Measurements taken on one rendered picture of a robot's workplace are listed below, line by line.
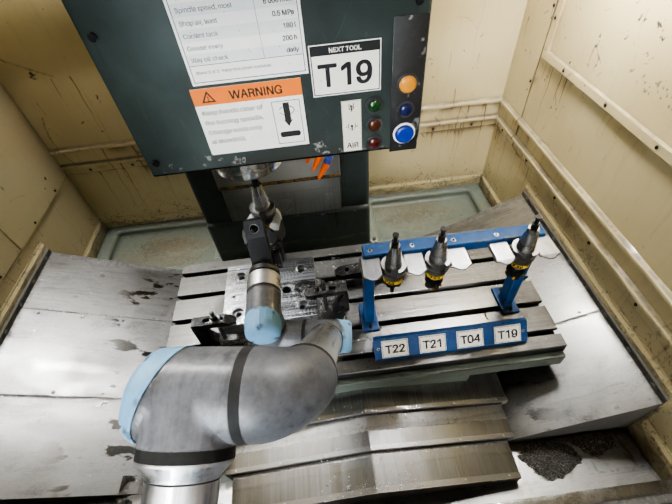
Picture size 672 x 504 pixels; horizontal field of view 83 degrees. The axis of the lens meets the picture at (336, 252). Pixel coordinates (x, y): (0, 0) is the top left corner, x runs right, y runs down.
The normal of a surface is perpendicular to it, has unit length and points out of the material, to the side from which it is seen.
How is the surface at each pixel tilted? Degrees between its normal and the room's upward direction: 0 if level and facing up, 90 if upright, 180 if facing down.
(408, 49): 90
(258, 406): 39
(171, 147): 90
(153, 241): 0
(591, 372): 24
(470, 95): 90
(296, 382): 43
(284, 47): 90
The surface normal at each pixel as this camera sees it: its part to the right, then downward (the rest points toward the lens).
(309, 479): -0.21, -0.65
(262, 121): 0.11, 0.73
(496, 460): 0.07, -0.68
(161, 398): -0.12, -0.29
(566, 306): -0.46, -0.55
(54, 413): 0.33, -0.68
